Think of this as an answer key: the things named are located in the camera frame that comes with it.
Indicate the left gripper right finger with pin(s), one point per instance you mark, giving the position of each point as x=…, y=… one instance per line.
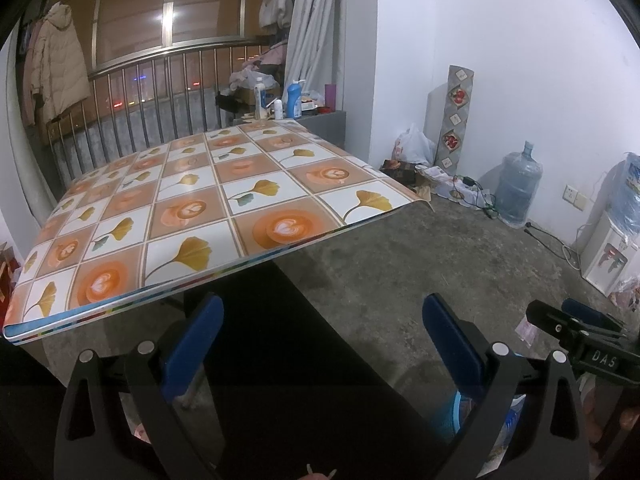
x=549, y=440

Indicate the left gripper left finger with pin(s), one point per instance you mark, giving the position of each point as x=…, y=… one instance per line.
x=117, y=420

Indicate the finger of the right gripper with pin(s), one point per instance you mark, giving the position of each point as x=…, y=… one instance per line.
x=554, y=322
x=591, y=318

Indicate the water dispenser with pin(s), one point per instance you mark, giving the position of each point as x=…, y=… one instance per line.
x=614, y=241

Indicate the blue water jug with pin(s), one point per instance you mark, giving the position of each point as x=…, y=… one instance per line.
x=518, y=183

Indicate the patterned tablecloth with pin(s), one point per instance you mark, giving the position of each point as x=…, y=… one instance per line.
x=169, y=218

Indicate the white plastic bag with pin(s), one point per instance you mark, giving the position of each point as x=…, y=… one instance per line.
x=414, y=147

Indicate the grey side cabinet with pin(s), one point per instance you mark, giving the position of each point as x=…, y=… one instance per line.
x=330, y=126

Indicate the metal balcony railing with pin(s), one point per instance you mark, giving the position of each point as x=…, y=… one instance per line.
x=149, y=101

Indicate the purple cup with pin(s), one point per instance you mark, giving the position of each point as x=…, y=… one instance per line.
x=330, y=93

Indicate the beige hanging jacket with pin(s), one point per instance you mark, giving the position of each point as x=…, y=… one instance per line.
x=55, y=71

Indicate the white bottle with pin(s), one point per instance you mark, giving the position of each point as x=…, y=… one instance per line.
x=259, y=89

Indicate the blue detergent bottle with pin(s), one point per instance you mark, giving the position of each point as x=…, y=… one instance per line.
x=294, y=101

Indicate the grey curtain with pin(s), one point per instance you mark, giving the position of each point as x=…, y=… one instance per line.
x=316, y=44

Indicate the wall socket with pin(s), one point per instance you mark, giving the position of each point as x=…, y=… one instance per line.
x=575, y=198

